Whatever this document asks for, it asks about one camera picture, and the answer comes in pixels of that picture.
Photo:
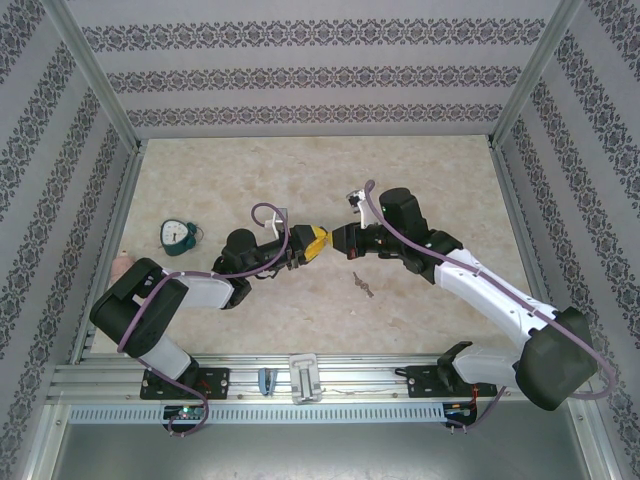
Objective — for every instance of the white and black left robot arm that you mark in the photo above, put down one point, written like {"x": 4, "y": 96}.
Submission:
{"x": 145, "y": 310}

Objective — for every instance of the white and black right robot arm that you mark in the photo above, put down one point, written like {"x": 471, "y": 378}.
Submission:
{"x": 490, "y": 295}

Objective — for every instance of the metal key bunch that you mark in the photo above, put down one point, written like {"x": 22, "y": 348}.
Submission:
{"x": 364, "y": 286}

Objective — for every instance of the teal alarm clock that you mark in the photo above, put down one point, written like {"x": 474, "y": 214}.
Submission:
{"x": 172, "y": 234}

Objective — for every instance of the blue plastic clip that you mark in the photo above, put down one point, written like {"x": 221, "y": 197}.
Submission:
{"x": 265, "y": 382}

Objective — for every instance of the pink toy figure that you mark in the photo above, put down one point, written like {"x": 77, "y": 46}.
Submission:
{"x": 121, "y": 270}

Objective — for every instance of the small green circuit board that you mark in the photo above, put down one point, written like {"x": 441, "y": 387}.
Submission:
{"x": 186, "y": 411}
{"x": 457, "y": 410}

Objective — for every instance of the grey sheet metal panel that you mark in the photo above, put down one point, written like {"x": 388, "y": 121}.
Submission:
{"x": 320, "y": 455}

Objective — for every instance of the grey plastic clamp bracket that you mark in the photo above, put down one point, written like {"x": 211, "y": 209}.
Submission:
{"x": 305, "y": 367}

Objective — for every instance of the aluminium table side rail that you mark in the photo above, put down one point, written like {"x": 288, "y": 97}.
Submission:
{"x": 115, "y": 240}
{"x": 521, "y": 240}

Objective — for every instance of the aluminium extrusion rail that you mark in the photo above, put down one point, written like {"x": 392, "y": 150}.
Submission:
{"x": 350, "y": 375}

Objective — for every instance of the slanted aluminium frame post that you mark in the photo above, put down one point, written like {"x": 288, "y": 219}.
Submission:
{"x": 90, "y": 75}
{"x": 537, "y": 75}

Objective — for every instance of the short aluminium frame post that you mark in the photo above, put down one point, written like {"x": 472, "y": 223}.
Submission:
{"x": 45, "y": 450}
{"x": 595, "y": 450}

